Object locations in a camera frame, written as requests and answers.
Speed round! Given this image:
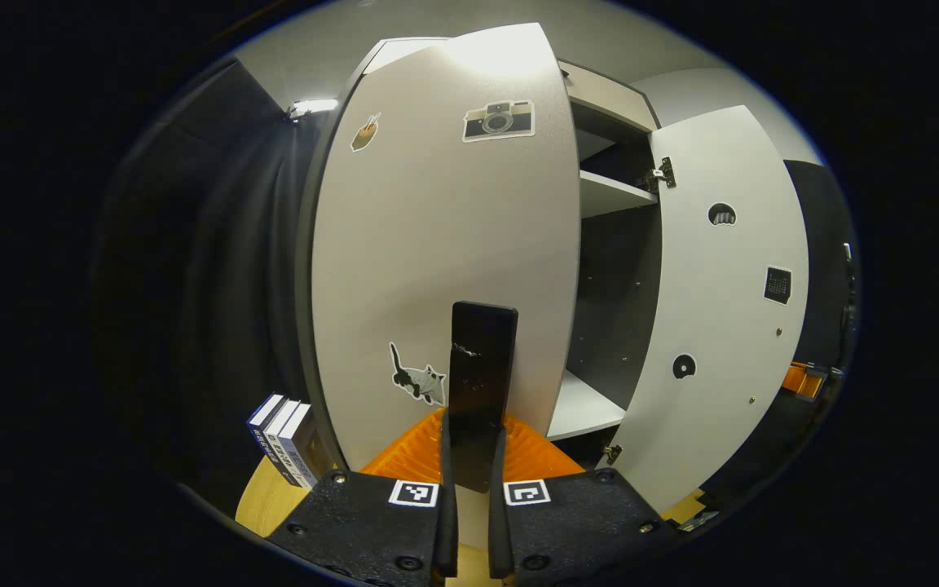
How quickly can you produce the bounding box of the white double-door shoe cabinet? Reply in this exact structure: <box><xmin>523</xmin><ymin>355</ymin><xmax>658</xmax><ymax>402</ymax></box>
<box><xmin>297</xmin><ymin>37</ymin><xmax>666</xmax><ymax>474</ymax></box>

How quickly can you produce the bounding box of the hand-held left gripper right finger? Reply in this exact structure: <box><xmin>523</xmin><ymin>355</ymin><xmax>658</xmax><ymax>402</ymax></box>
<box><xmin>487</xmin><ymin>412</ymin><xmax>682</xmax><ymax>587</ymax></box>

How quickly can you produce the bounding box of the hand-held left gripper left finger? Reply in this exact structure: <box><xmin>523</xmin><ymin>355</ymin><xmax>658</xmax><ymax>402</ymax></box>
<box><xmin>267</xmin><ymin>408</ymin><xmax>458</xmax><ymax>587</ymax></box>

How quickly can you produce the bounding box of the white cabinet shelf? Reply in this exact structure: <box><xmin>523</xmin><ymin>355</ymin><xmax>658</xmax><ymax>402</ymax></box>
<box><xmin>580</xmin><ymin>170</ymin><xmax>658</xmax><ymax>219</ymax></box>

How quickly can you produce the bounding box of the white cabinet door headphone sticker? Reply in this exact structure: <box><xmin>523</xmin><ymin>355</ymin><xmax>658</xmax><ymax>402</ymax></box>
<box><xmin>600</xmin><ymin>104</ymin><xmax>810</xmax><ymax>514</ymax></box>

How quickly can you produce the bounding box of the white cabinet base board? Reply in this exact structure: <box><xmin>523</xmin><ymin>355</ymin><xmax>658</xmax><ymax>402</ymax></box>
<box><xmin>547</xmin><ymin>369</ymin><xmax>627</xmax><ymax>441</ymax></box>

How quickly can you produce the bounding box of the black door handle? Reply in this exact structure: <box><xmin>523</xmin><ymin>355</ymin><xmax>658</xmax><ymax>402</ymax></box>
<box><xmin>447</xmin><ymin>302</ymin><xmax>519</xmax><ymax>494</ymax></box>

